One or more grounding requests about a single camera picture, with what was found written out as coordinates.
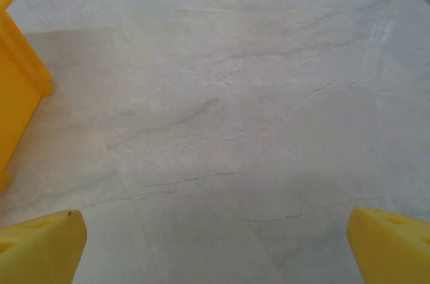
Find yellow plastic bin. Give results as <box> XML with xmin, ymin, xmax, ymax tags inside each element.
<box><xmin>0</xmin><ymin>0</ymin><xmax>54</xmax><ymax>191</ymax></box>

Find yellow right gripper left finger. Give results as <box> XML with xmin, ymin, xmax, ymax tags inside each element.
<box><xmin>0</xmin><ymin>209</ymin><xmax>88</xmax><ymax>284</ymax></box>

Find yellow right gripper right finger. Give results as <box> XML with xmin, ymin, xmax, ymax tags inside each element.
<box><xmin>347</xmin><ymin>206</ymin><xmax>430</xmax><ymax>284</ymax></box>

